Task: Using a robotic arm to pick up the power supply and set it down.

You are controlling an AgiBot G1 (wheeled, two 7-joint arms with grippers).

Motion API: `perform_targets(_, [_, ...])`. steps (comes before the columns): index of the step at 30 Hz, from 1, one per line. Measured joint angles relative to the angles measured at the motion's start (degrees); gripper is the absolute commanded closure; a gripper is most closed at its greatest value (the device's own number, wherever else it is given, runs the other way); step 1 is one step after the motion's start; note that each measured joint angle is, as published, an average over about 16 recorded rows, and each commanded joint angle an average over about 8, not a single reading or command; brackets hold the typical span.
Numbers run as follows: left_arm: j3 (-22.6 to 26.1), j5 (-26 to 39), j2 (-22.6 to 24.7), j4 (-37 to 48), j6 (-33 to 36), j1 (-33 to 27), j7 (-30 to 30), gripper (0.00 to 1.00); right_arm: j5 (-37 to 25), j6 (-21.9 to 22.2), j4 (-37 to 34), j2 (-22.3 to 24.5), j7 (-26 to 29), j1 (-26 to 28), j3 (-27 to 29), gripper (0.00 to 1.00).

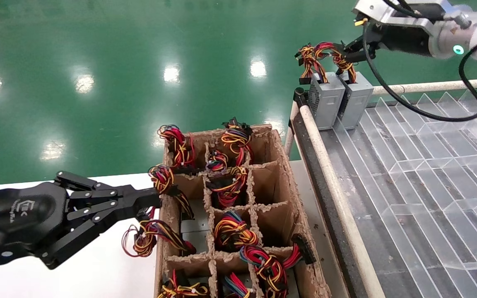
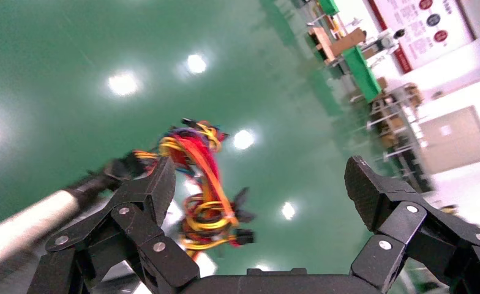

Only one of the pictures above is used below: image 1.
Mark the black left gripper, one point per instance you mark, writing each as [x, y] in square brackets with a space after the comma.
[19, 219]

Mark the black tube joint connector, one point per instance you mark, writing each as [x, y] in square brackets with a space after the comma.
[300, 96]

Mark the white cart leg tube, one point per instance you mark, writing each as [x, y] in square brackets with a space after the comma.
[290, 138]

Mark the long white cart rail tube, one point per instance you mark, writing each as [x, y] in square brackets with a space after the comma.
[338, 194]

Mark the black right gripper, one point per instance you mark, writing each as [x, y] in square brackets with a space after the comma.
[406, 39]

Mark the power supply with black connectors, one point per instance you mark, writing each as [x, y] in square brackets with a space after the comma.
[164, 229]

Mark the brown cardboard divider box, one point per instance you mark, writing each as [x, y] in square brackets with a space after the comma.
[278, 219]

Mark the clear acrylic divider tray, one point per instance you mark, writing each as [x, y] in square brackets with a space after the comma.
[437, 186]

